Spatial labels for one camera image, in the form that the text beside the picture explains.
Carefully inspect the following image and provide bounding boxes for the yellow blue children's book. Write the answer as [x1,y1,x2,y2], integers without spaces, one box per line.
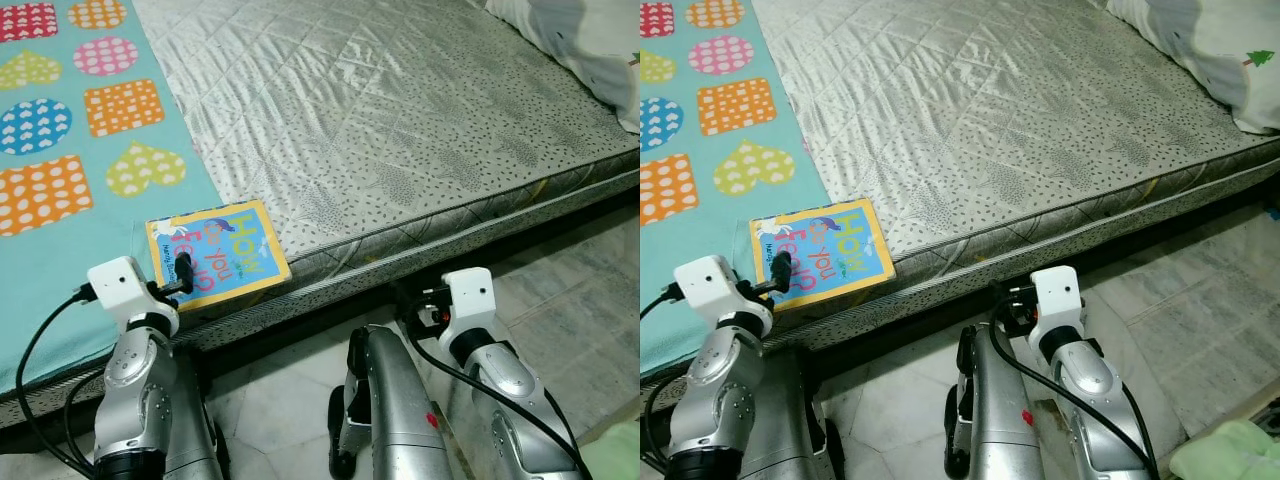
[750,198,899,313]
[145,199,294,313]

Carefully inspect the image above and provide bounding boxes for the teal patterned towel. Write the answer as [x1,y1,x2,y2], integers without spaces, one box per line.
[0,0,226,396]
[640,0,833,381]

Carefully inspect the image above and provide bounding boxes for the dark bed base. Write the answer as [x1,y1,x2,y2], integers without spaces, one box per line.
[0,190,641,431]
[800,175,1280,351]

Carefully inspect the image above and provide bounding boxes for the silver right robot leg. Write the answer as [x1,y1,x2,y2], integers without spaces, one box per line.
[328,325,463,480]
[945,325,1061,480]

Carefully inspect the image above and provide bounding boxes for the silver robot leg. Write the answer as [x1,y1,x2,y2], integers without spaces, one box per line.
[160,345,233,480]
[740,345,846,480]
[945,325,1061,480]
[328,325,463,480]

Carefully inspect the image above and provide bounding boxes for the silver left robot leg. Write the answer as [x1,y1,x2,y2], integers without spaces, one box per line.
[740,345,846,480]
[160,345,233,480]

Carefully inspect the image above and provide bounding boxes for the grey quilted mattress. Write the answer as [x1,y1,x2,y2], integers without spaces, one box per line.
[640,0,1280,386]
[0,0,641,426]

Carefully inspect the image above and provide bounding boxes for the light green fabric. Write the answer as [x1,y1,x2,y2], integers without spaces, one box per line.
[580,420,641,480]
[1168,420,1280,480]

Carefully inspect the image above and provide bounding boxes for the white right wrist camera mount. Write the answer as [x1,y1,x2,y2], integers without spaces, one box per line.
[441,267,499,338]
[1030,265,1084,336]

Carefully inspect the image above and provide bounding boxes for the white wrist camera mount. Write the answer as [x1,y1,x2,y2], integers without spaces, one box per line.
[1030,265,1084,336]
[87,256,183,338]
[673,255,773,338]
[441,267,499,338]

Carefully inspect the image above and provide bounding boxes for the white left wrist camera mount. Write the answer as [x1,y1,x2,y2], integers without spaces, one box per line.
[87,256,183,338]
[673,255,773,338]

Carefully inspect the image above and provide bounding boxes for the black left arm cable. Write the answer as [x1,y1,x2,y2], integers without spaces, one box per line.
[15,285,101,471]
[640,285,686,471]

